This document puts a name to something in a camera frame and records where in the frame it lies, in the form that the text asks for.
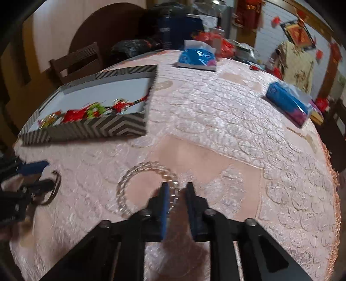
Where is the brown wooden chair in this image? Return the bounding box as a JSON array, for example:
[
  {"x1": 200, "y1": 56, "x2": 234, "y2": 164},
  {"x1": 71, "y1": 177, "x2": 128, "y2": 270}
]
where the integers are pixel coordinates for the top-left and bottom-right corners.
[{"x1": 49, "y1": 42, "x2": 103, "y2": 84}]

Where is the red embroidered wall hanging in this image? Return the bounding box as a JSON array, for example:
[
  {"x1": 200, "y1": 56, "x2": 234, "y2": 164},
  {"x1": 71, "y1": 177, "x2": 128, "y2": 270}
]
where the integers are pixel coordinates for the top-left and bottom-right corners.
[{"x1": 234, "y1": 0, "x2": 264, "y2": 29}]

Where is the dark wooden chair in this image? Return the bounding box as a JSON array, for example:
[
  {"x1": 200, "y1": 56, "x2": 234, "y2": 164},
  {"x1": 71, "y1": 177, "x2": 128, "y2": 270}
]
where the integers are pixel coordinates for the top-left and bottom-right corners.
[{"x1": 323, "y1": 99, "x2": 346, "y2": 173}]

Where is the diamond framed wall decoration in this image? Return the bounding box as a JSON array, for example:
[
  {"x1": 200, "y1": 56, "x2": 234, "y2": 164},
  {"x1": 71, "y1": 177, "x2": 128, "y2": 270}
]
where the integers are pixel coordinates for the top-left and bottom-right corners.
[{"x1": 280, "y1": 19, "x2": 317, "y2": 50}]

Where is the round wooden tabletop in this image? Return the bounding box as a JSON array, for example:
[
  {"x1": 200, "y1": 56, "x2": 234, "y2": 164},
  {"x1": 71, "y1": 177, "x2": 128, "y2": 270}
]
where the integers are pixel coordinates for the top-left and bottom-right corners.
[{"x1": 67, "y1": 3, "x2": 146, "y2": 65}]

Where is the striped cardboard box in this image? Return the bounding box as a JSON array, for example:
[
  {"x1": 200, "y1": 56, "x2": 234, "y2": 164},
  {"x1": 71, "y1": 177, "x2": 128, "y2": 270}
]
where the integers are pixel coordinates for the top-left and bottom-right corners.
[{"x1": 20, "y1": 64, "x2": 159, "y2": 145}]

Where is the black hair tie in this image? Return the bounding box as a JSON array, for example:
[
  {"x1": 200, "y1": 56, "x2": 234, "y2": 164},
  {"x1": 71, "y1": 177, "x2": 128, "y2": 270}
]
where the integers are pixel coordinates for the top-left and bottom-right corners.
[{"x1": 32, "y1": 170, "x2": 62, "y2": 206}]

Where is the blue tissue pack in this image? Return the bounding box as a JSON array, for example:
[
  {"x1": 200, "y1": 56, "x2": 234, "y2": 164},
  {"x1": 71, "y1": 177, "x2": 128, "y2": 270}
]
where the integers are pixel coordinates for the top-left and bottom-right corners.
[
  {"x1": 174, "y1": 40, "x2": 217, "y2": 72},
  {"x1": 266, "y1": 82, "x2": 312, "y2": 127}
]

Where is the floral cream cloth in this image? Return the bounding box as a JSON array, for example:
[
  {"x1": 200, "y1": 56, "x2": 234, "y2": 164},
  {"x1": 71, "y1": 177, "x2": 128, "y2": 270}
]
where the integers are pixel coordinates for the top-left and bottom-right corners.
[{"x1": 276, "y1": 42, "x2": 315, "y2": 94}]

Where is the gold amber bead trinket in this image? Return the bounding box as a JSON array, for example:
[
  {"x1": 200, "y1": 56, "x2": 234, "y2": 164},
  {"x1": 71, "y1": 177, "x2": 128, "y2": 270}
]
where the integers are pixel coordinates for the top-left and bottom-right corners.
[{"x1": 38, "y1": 111, "x2": 64, "y2": 128}]

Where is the red plastic bag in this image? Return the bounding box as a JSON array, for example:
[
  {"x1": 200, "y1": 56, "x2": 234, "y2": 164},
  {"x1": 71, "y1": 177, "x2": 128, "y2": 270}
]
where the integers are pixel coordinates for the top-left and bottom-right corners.
[{"x1": 191, "y1": 31, "x2": 235, "y2": 57}]

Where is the black plastic bag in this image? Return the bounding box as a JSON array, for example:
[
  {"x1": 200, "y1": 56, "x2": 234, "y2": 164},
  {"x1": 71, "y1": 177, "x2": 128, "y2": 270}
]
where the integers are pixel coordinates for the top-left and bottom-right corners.
[
  {"x1": 141, "y1": 4, "x2": 190, "y2": 33},
  {"x1": 111, "y1": 38, "x2": 163, "y2": 61}
]

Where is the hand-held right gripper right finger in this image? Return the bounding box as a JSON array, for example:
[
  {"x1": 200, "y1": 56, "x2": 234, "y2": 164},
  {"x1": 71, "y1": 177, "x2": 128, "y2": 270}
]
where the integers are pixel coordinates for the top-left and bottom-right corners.
[{"x1": 185, "y1": 182, "x2": 314, "y2": 281}]

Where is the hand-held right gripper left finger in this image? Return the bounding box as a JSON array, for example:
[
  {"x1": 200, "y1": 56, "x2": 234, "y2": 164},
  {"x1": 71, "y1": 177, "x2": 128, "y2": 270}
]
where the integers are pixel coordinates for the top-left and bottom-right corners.
[{"x1": 40, "y1": 182, "x2": 171, "y2": 281}]

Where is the clear crystal bead bracelet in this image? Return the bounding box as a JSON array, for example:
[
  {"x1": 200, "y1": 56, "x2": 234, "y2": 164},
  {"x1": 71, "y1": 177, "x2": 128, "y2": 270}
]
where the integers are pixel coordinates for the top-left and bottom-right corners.
[{"x1": 116, "y1": 161, "x2": 180, "y2": 217}]

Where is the green bead bracelet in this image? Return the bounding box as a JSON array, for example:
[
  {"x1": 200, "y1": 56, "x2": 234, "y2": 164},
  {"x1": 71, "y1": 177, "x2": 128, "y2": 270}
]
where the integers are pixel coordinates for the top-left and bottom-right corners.
[{"x1": 86, "y1": 103, "x2": 106, "y2": 119}]

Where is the dark blue paper bag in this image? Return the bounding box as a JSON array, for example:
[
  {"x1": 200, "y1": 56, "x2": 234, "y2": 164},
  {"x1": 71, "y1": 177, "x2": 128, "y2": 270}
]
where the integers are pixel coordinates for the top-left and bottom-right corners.
[{"x1": 158, "y1": 15, "x2": 203, "y2": 50}]

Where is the red lantern wall decoration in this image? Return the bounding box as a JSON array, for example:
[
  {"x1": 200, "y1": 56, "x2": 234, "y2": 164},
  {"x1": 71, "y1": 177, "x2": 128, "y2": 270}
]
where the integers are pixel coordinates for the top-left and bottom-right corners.
[{"x1": 328, "y1": 42, "x2": 341, "y2": 62}]

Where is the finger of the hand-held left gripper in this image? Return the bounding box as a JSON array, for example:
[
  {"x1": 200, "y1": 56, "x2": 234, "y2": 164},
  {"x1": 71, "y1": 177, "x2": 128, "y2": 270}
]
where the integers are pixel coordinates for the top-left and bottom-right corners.
[
  {"x1": 15, "y1": 179, "x2": 54, "y2": 199},
  {"x1": 0, "y1": 157, "x2": 50, "y2": 177}
]

